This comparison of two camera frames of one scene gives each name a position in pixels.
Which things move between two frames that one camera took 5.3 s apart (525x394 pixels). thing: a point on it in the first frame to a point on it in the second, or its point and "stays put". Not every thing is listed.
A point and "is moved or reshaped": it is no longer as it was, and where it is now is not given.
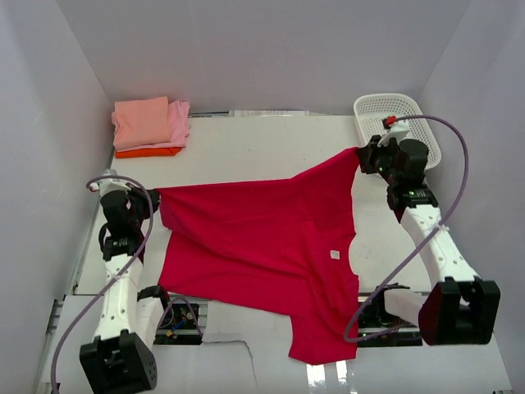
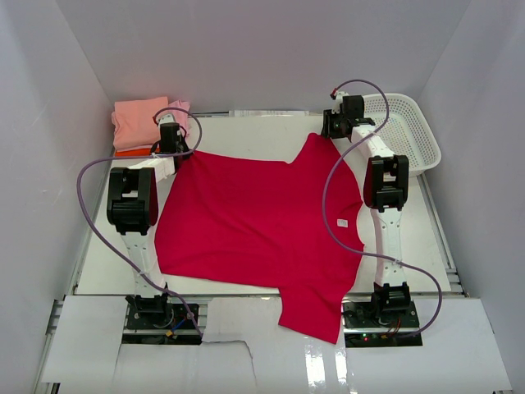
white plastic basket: (370, 110) stays put
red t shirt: (280, 249) is moved or reshaped
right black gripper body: (380, 160) to (333, 124)
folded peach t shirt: (141, 122) stays put
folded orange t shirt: (147, 152) stays put
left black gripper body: (140, 205) to (182, 146)
